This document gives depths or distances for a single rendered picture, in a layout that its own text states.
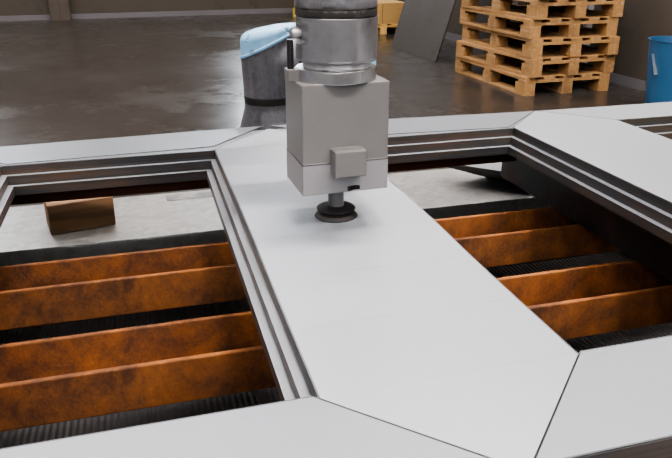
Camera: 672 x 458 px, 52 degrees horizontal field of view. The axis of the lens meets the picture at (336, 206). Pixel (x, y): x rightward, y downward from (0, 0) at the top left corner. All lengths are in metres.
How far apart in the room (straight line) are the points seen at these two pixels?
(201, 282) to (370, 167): 0.33
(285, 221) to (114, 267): 0.35
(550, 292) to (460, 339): 0.43
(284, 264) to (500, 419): 0.25
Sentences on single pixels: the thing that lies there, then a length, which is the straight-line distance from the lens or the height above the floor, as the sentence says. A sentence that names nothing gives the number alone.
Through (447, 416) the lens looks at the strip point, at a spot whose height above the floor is 0.85.
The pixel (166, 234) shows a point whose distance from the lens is 1.13.
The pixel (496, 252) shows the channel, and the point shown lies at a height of 0.70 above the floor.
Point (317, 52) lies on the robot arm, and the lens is 0.62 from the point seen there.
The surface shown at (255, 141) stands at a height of 0.85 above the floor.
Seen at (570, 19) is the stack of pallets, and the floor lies 0.57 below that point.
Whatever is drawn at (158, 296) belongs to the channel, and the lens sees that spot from 0.90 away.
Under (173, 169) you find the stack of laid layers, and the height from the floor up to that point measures 0.83.
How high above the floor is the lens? 1.11
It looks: 21 degrees down
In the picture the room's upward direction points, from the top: straight up
